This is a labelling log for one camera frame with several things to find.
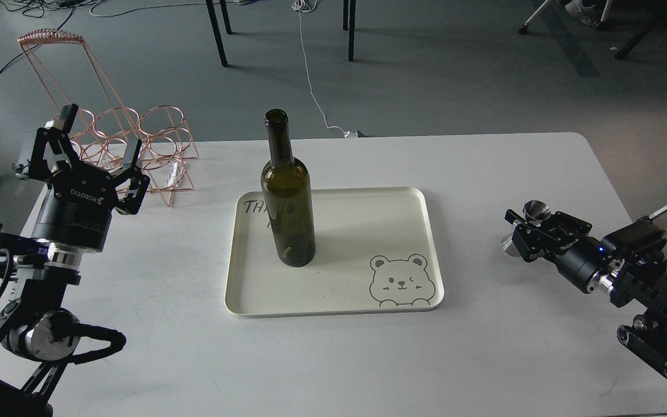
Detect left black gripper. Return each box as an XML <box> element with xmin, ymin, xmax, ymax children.
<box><xmin>14</xmin><ymin>104</ymin><xmax>150</xmax><ymax>253</ymax></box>

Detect dark green wine bottle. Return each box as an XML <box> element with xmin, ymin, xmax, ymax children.
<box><xmin>261</xmin><ymin>109</ymin><xmax>317</xmax><ymax>267</ymax></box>

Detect cream bear tray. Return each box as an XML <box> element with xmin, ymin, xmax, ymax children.
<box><xmin>225</xmin><ymin>186</ymin><xmax>444</xmax><ymax>317</ymax></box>

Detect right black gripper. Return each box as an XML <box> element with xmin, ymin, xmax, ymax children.
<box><xmin>505</xmin><ymin>209</ymin><xmax>609</xmax><ymax>293</ymax></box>

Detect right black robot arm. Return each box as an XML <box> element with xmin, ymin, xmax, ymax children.
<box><xmin>504</xmin><ymin>200</ymin><xmax>667</xmax><ymax>379</ymax></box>

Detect copper wire bottle rack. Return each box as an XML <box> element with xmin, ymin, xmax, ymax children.
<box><xmin>17</xmin><ymin>28</ymin><xmax>200</xmax><ymax>206</ymax></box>

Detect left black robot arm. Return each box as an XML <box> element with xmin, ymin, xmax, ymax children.
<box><xmin>0</xmin><ymin>104</ymin><xmax>150</xmax><ymax>416</ymax></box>

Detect black table legs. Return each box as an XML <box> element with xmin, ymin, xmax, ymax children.
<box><xmin>205</xmin><ymin>0</ymin><xmax>357</xmax><ymax>67</ymax></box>

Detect silver metal jigger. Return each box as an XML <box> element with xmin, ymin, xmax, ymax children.
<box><xmin>502</xmin><ymin>200</ymin><xmax>551</xmax><ymax>258</ymax></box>

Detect office chair base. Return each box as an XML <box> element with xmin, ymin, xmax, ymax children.
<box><xmin>518</xmin><ymin>0</ymin><xmax>667</xmax><ymax>61</ymax></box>

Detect white cable on floor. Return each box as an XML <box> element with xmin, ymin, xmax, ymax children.
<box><xmin>292</xmin><ymin>0</ymin><xmax>358</xmax><ymax>138</ymax></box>

